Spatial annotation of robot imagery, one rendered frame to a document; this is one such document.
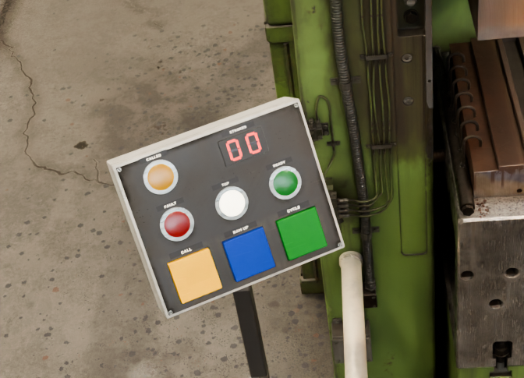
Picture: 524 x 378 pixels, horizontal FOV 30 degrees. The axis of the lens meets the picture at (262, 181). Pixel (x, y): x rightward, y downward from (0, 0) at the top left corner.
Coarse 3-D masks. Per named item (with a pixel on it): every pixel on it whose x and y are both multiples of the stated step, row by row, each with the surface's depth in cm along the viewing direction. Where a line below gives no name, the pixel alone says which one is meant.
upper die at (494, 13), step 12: (468, 0) 170; (480, 0) 156; (492, 0) 156; (504, 0) 156; (516, 0) 156; (480, 12) 158; (492, 12) 157; (504, 12) 157; (516, 12) 157; (480, 24) 159; (492, 24) 159; (504, 24) 159; (516, 24) 159; (480, 36) 160; (492, 36) 160; (504, 36) 160; (516, 36) 160
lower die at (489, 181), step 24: (456, 48) 210; (480, 48) 207; (504, 48) 204; (456, 72) 203; (480, 72) 201; (504, 72) 200; (480, 96) 197; (504, 96) 194; (480, 120) 191; (504, 120) 189; (504, 144) 183; (480, 168) 181; (504, 168) 180; (480, 192) 184; (504, 192) 183
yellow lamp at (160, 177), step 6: (150, 168) 161; (156, 168) 162; (162, 168) 162; (168, 168) 162; (150, 174) 161; (156, 174) 162; (162, 174) 162; (168, 174) 162; (150, 180) 162; (156, 180) 162; (162, 180) 162; (168, 180) 162; (156, 186) 162; (162, 186) 162; (168, 186) 163
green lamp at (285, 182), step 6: (282, 174) 168; (288, 174) 168; (294, 174) 168; (276, 180) 168; (282, 180) 168; (288, 180) 168; (294, 180) 168; (276, 186) 168; (282, 186) 168; (288, 186) 168; (294, 186) 169; (282, 192) 168; (288, 192) 168
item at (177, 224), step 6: (168, 216) 163; (174, 216) 163; (180, 216) 164; (186, 216) 164; (168, 222) 163; (174, 222) 163; (180, 222) 164; (186, 222) 164; (168, 228) 163; (174, 228) 164; (180, 228) 164; (186, 228) 164; (168, 234) 164; (174, 234) 164; (180, 234) 164
